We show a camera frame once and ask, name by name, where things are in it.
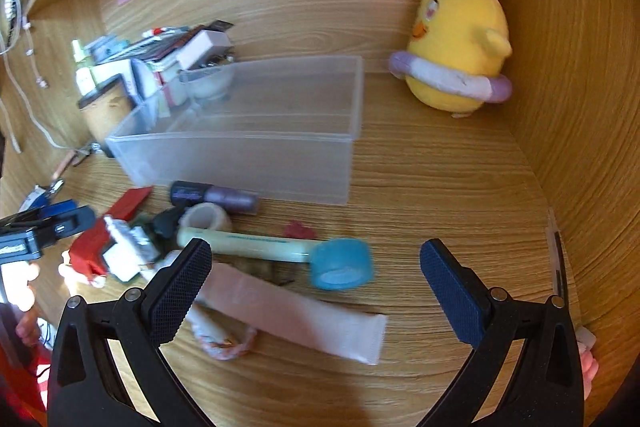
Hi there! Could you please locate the dark green spray bottle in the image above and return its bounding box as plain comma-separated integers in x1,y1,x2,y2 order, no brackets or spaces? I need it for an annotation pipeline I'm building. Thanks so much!
103,206,186,283

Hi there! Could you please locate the white small box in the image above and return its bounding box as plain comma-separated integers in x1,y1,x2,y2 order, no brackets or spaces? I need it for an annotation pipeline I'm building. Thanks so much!
177,29,232,70

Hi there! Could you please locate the white tape roll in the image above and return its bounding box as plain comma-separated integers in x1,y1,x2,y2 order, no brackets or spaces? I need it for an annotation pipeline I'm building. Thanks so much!
179,202,232,232

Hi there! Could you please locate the black purple mascara tube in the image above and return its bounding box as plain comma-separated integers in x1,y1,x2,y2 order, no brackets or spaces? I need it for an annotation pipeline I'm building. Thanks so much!
169,181,259,216

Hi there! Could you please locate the blue tape roll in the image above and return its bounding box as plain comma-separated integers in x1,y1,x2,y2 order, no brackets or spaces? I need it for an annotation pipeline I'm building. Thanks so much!
309,239,375,291

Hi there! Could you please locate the stack of books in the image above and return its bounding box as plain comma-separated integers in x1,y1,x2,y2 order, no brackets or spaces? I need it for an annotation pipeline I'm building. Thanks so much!
74,20,234,106

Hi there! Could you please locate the pink white braided cord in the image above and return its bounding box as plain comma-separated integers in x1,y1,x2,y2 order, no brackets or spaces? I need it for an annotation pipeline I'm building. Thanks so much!
186,303,260,362

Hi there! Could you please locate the pale green cream tube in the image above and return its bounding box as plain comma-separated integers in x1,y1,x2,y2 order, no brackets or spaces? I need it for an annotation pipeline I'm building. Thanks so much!
177,228,320,263

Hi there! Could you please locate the brown ceramic lidded mug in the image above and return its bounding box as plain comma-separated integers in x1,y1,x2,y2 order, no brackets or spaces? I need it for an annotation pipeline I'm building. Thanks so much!
77,75,134,158

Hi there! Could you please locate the pink white cosmetic tube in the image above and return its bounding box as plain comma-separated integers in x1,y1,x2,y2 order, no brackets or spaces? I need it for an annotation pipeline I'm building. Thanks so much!
200,262,387,365

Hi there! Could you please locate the red envelope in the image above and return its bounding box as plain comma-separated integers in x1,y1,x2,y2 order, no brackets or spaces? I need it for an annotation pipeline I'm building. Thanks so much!
68,186,153,281

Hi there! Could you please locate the person's right hand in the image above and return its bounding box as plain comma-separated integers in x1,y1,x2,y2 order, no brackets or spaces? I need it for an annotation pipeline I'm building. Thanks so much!
575,326,599,400

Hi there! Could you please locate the white charging cable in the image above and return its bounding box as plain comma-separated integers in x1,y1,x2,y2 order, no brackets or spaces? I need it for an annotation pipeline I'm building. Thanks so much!
0,5,82,155

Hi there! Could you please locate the yellow chick plush toy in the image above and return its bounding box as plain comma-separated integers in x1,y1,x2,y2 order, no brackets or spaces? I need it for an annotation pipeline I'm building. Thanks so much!
388,0,512,116

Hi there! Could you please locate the bowl of beads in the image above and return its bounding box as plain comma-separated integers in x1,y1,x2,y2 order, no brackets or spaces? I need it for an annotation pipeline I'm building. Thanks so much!
179,55,235,100

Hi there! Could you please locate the clear plastic storage bin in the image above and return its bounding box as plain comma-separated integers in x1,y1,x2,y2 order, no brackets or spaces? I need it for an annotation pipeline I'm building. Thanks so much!
106,55,364,205

